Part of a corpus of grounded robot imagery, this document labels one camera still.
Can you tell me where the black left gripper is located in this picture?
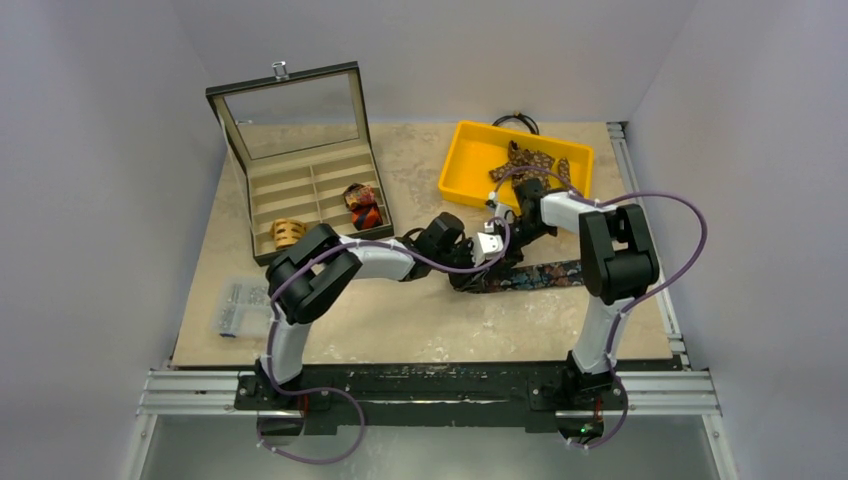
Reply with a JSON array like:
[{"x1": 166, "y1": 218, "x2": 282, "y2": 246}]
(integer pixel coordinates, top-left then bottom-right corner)
[{"x1": 432, "y1": 238, "x2": 487, "y2": 291}]

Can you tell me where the navy floral tie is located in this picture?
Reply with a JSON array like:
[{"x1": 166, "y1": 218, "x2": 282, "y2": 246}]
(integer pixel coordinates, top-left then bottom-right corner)
[{"x1": 454, "y1": 260, "x2": 584, "y2": 294}]

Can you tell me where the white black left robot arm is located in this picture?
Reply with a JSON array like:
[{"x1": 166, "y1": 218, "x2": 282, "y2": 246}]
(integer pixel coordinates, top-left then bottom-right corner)
[{"x1": 259, "y1": 212, "x2": 509, "y2": 409}]

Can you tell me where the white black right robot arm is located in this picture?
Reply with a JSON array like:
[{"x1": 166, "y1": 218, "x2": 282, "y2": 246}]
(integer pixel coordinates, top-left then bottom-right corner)
[{"x1": 511, "y1": 178, "x2": 660, "y2": 407}]

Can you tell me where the brown floral tie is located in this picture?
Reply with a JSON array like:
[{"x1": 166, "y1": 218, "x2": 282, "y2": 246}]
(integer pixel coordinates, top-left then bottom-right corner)
[{"x1": 488, "y1": 141, "x2": 573, "y2": 189}]

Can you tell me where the yellow plastic tray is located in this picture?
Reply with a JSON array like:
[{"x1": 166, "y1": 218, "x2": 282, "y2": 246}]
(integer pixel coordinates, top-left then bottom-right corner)
[{"x1": 438, "y1": 121, "x2": 594, "y2": 208}]

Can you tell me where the orange navy rolled tie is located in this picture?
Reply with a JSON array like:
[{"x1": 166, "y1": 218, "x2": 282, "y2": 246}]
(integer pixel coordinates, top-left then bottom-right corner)
[{"x1": 343, "y1": 183, "x2": 384, "y2": 231}]

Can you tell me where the tan patterned rolled tie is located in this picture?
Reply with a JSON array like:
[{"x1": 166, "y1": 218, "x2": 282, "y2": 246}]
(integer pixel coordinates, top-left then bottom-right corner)
[{"x1": 269, "y1": 218, "x2": 308, "y2": 250}]

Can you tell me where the black tie storage box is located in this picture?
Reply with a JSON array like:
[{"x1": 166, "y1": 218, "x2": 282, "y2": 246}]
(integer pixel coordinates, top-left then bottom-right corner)
[{"x1": 205, "y1": 61, "x2": 395, "y2": 266}]

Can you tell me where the clear plastic screw box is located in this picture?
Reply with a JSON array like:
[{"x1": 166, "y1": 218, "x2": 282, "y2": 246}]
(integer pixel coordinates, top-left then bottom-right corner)
[{"x1": 210, "y1": 276, "x2": 272, "y2": 339}]

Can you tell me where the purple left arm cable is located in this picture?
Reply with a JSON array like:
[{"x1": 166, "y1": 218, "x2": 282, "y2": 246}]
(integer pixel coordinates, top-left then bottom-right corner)
[{"x1": 254, "y1": 215, "x2": 513, "y2": 466}]

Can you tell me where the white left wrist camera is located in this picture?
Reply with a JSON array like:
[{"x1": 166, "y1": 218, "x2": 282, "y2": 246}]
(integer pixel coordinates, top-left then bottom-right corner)
[{"x1": 472, "y1": 232, "x2": 507, "y2": 267}]

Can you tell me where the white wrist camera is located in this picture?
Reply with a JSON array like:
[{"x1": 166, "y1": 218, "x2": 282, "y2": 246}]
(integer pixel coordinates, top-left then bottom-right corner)
[
  {"x1": 472, "y1": 232, "x2": 507, "y2": 267},
  {"x1": 485, "y1": 191, "x2": 516, "y2": 223}
]

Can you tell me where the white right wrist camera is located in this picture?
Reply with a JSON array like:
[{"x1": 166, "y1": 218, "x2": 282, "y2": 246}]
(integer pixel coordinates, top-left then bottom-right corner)
[{"x1": 485, "y1": 191, "x2": 516, "y2": 223}]

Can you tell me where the black cable loop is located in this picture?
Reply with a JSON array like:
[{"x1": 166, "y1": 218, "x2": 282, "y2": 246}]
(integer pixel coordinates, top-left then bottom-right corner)
[{"x1": 491, "y1": 113, "x2": 541, "y2": 136}]

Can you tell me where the black mounting base rail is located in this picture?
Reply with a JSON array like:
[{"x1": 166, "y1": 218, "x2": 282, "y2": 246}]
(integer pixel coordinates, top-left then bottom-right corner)
[{"x1": 234, "y1": 361, "x2": 626, "y2": 440}]

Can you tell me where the aluminium frame rail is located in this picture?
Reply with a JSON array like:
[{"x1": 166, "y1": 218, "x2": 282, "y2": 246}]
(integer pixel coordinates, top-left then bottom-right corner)
[{"x1": 119, "y1": 120, "x2": 740, "y2": 480}]

